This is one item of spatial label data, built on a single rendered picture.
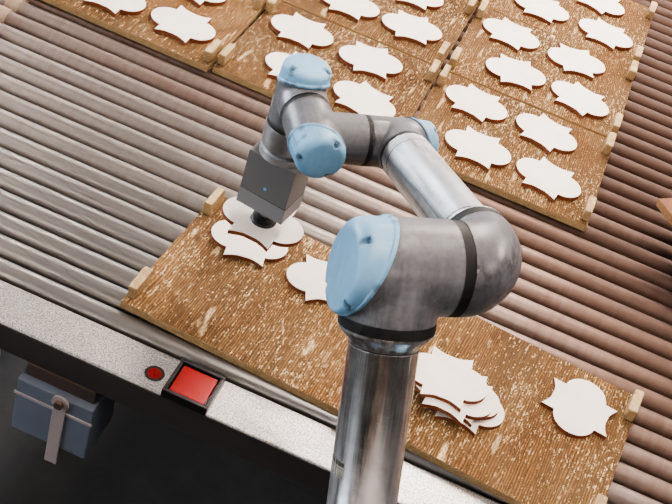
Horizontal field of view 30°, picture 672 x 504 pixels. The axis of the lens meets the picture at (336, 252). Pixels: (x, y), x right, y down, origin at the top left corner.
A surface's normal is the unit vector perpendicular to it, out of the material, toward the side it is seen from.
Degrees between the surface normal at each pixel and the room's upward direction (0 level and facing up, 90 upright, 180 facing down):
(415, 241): 17
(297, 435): 0
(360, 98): 0
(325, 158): 90
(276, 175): 90
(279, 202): 90
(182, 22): 0
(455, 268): 47
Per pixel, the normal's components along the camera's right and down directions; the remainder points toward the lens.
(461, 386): 0.25, -0.73
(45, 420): -0.32, 0.56
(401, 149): -0.54, -0.65
